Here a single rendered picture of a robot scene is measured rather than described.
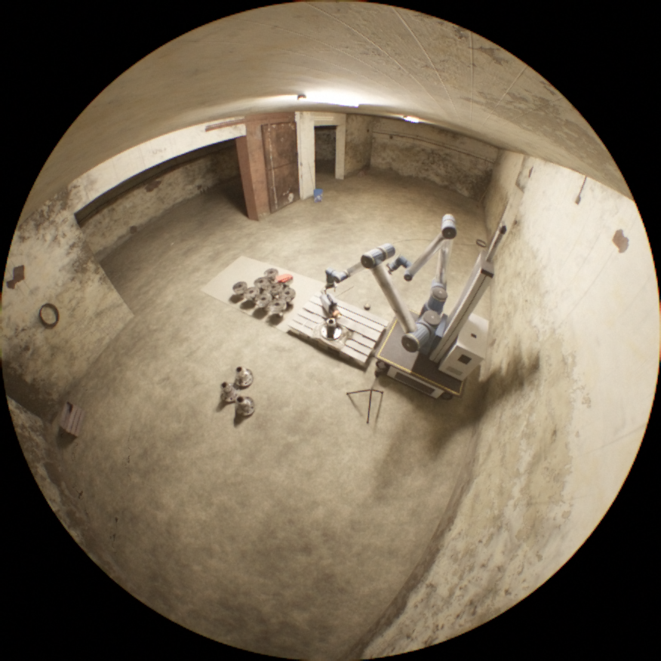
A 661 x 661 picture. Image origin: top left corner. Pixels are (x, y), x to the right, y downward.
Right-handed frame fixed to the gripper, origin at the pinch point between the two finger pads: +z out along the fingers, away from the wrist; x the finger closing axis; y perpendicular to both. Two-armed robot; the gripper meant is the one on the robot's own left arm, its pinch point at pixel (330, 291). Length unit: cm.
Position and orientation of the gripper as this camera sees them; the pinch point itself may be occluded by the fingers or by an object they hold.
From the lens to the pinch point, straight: 308.9
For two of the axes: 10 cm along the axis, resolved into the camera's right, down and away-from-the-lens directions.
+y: -4.3, -7.2, 5.5
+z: -0.1, 6.1, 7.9
